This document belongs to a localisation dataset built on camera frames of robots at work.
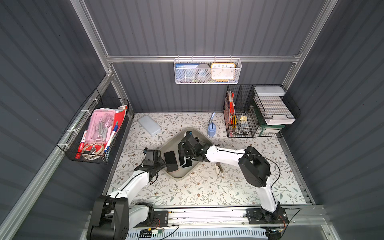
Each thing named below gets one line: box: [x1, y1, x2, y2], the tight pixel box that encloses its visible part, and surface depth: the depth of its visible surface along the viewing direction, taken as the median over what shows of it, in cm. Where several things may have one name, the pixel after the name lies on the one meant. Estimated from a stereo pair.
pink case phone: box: [164, 151, 179, 173], surface depth 95 cm
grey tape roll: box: [195, 63, 212, 82], surface depth 89 cm
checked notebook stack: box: [253, 86, 296, 126], surface depth 101 cm
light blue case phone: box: [181, 156, 193, 169], surface depth 91 cm
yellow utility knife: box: [232, 115, 237, 129], surface depth 115 cm
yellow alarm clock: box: [210, 62, 236, 82], surface depth 90 cm
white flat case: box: [138, 115, 161, 136], surface depth 114 cm
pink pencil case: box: [85, 108, 116, 144], surface depth 73 cm
